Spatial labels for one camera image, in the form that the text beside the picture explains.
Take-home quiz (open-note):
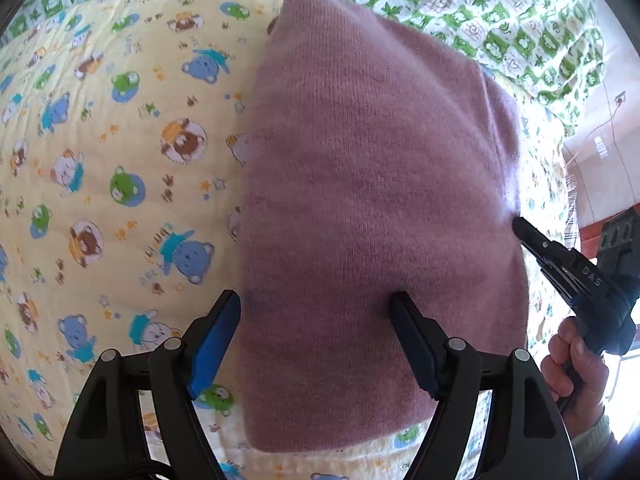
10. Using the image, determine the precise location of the mauve knitted sweater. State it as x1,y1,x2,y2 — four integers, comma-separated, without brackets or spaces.
238,0,528,453

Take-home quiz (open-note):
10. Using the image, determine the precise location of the person's right hand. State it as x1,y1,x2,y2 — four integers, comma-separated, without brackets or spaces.
540,316,608,438

